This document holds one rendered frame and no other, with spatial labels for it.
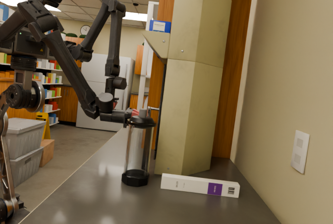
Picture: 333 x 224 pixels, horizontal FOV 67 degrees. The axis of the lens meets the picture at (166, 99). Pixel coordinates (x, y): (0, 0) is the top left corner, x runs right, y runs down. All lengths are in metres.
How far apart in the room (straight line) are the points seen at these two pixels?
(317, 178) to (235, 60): 0.81
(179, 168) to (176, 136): 0.13
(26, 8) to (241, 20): 1.01
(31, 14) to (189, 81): 0.63
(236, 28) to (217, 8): 0.34
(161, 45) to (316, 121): 0.59
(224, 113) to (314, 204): 0.75
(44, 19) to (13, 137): 2.13
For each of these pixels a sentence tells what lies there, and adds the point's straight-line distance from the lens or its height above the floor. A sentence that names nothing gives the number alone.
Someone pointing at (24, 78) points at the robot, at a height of 1.25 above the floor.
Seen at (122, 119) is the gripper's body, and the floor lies 1.14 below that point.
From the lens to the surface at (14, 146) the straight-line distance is 3.09.
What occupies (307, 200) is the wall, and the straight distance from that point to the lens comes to 0.83.
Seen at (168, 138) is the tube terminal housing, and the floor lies 1.09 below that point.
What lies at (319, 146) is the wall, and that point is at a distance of 0.78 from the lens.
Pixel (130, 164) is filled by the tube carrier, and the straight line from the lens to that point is 0.92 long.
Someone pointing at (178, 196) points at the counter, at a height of 0.94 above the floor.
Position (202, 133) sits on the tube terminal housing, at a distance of 1.10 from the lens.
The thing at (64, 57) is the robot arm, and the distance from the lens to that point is 1.07.
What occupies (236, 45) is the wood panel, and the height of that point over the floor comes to 1.56.
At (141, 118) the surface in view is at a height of 1.18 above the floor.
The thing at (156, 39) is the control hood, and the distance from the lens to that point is 1.01.
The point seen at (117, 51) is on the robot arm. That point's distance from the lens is 1.50.
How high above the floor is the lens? 1.31
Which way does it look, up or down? 4 degrees down
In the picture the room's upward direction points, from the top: 7 degrees clockwise
